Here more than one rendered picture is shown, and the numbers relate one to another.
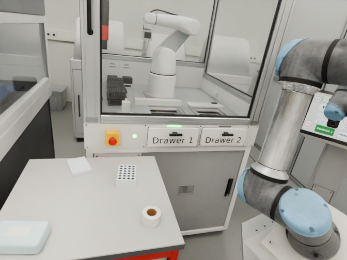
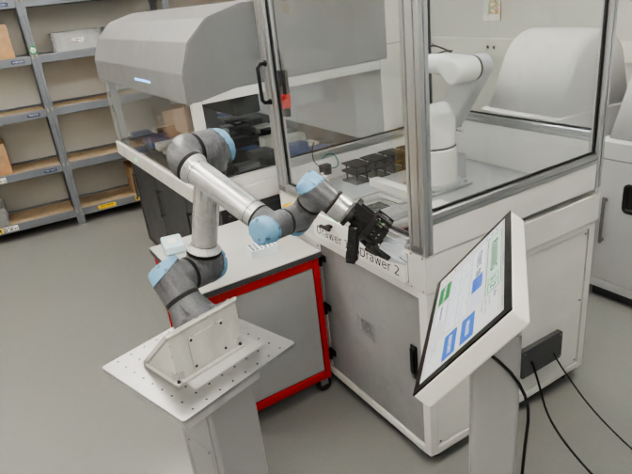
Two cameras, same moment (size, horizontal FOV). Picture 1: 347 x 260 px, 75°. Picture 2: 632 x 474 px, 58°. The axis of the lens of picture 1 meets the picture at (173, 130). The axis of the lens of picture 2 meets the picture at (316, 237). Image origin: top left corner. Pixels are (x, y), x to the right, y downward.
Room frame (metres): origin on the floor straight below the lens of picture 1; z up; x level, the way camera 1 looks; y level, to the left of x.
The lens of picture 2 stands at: (0.65, -2.13, 1.80)
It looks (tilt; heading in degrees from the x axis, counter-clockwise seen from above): 23 degrees down; 78
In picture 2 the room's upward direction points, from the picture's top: 7 degrees counter-clockwise
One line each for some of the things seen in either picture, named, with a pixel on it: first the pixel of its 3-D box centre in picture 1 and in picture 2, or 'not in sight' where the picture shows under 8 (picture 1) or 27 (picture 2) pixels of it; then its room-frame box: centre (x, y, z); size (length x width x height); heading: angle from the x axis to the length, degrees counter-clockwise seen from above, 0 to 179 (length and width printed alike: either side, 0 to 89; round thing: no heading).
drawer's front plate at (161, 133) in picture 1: (173, 136); (333, 232); (1.15, 0.00, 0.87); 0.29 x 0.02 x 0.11; 108
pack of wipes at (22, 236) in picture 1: (19, 236); (172, 244); (0.49, 0.43, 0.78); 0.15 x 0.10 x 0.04; 98
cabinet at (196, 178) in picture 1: (157, 162); (431, 296); (1.63, 0.10, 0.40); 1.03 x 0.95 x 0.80; 108
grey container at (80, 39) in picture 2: not in sight; (75, 39); (-0.15, 3.62, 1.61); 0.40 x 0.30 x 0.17; 15
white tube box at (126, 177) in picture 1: (126, 175); (261, 248); (0.87, 0.19, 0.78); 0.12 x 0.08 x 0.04; 10
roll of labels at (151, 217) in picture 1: (151, 216); not in sight; (0.64, 0.04, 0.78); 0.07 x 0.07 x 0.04
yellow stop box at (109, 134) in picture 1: (112, 137); not in sight; (1.04, 0.30, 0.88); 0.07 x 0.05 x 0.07; 108
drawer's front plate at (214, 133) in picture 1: (223, 136); (380, 256); (1.25, -0.30, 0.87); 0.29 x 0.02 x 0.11; 108
